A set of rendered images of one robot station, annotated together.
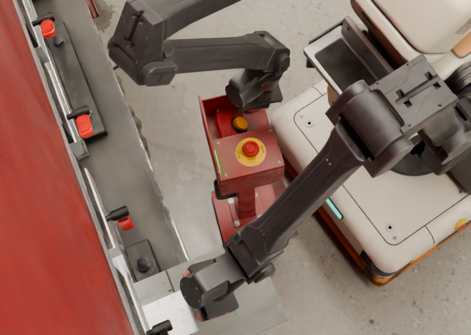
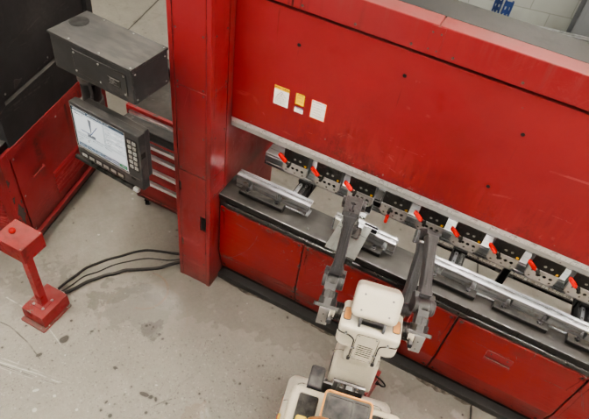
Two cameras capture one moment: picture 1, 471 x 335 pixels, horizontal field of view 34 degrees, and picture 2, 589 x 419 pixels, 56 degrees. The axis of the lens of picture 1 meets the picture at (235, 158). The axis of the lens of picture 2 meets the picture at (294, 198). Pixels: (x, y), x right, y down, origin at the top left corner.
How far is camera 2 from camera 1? 2.32 m
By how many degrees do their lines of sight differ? 58
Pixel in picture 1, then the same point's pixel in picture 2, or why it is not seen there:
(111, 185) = (405, 265)
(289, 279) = not seen: hidden behind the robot
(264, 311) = (332, 244)
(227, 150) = not seen: hidden behind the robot
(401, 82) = (357, 206)
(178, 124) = (422, 401)
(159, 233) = (378, 261)
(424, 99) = (349, 206)
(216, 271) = not seen: hidden behind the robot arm
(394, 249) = (296, 381)
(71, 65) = (455, 286)
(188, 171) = (398, 385)
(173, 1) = (431, 243)
